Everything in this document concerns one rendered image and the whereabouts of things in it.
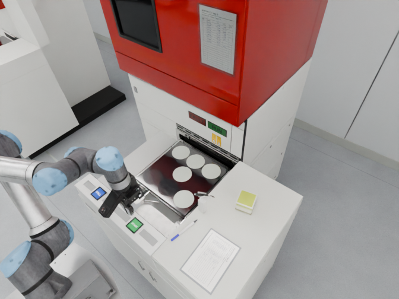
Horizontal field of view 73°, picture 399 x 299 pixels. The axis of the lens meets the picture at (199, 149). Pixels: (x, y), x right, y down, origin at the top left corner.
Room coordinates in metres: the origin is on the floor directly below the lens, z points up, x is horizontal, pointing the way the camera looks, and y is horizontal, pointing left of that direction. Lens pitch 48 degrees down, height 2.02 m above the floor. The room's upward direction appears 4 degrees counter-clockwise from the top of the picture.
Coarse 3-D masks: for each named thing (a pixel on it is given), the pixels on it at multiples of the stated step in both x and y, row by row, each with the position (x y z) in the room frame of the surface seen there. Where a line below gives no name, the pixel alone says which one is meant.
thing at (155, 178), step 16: (176, 144) 1.07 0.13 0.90; (160, 160) 0.96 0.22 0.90; (176, 160) 0.95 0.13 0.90; (208, 160) 0.93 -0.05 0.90; (144, 176) 0.85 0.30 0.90; (160, 176) 0.85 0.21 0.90; (192, 176) 0.83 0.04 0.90; (160, 192) 0.75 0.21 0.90; (176, 192) 0.74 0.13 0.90; (192, 192) 0.73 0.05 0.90; (176, 208) 0.65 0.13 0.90
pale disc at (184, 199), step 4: (180, 192) 0.74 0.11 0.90; (184, 192) 0.74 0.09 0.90; (188, 192) 0.74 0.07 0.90; (176, 196) 0.72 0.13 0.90; (180, 196) 0.72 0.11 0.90; (184, 196) 0.71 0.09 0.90; (188, 196) 0.71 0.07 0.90; (192, 196) 0.71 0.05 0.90; (176, 200) 0.70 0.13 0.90; (180, 200) 0.69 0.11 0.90; (184, 200) 0.69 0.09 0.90; (188, 200) 0.69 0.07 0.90; (192, 200) 0.69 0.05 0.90; (176, 204) 0.67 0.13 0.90; (180, 204) 0.67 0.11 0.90; (184, 204) 0.67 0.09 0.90; (188, 204) 0.67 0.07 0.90
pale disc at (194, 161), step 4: (192, 156) 0.97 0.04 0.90; (196, 156) 0.97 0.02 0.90; (200, 156) 0.97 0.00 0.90; (188, 160) 0.94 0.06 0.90; (192, 160) 0.94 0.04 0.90; (196, 160) 0.94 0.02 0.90; (200, 160) 0.94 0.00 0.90; (204, 160) 0.94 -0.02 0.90; (188, 164) 0.91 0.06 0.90; (192, 164) 0.91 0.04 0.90; (196, 164) 0.91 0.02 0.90; (200, 164) 0.91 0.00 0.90
